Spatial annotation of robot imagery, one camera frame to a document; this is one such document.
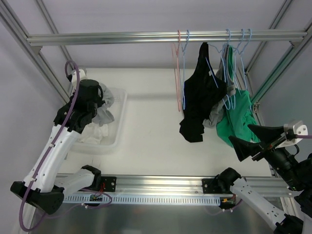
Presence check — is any empty blue hanger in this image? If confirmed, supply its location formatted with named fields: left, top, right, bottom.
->
left=240, top=28, right=253, bottom=91

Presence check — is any aluminium frame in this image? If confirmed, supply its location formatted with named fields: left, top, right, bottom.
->
left=0, top=0, right=312, bottom=234

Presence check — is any blue hanger of black top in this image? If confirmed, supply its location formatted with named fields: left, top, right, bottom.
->
left=204, top=28, right=232, bottom=88

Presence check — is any black tank top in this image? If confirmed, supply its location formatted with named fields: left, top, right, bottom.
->
left=179, top=42, right=223, bottom=143

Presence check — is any white tank top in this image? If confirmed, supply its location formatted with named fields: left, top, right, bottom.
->
left=78, top=123, right=108, bottom=144

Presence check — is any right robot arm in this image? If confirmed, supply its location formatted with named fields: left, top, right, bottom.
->
left=215, top=121, right=312, bottom=234

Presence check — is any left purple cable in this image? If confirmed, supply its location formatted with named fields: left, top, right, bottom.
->
left=19, top=60, right=81, bottom=232

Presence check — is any pink wire hanger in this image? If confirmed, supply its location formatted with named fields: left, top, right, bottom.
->
left=172, top=30, right=182, bottom=112

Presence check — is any blue hanger of grey top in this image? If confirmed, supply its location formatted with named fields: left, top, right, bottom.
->
left=181, top=30, right=190, bottom=110

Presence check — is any white plastic basket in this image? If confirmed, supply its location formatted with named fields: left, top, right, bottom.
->
left=71, top=88, right=127, bottom=155

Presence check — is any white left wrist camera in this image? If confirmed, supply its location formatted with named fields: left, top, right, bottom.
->
left=67, top=69, right=88, bottom=96

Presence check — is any green tank top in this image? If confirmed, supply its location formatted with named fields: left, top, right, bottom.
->
left=216, top=45, right=259, bottom=147

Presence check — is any dark grey tank top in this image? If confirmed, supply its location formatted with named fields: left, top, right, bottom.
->
left=203, top=45, right=236, bottom=128

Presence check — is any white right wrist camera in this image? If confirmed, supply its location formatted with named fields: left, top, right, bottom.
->
left=276, top=120, right=308, bottom=148

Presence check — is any aluminium hanging rail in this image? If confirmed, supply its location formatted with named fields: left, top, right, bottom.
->
left=27, top=29, right=308, bottom=46

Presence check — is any white slotted cable duct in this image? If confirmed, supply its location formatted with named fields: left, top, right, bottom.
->
left=64, top=194, right=221, bottom=206

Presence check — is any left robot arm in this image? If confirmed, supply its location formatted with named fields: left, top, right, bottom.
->
left=10, top=79, right=104, bottom=215

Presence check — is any blue hanger of green top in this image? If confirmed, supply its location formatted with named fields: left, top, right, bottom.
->
left=221, top=29, right=247, bottom=112

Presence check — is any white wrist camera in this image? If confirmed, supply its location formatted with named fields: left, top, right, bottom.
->
left=276, top=120, right=308, bottom=148
left=67, top=69, right=88, bottom=96

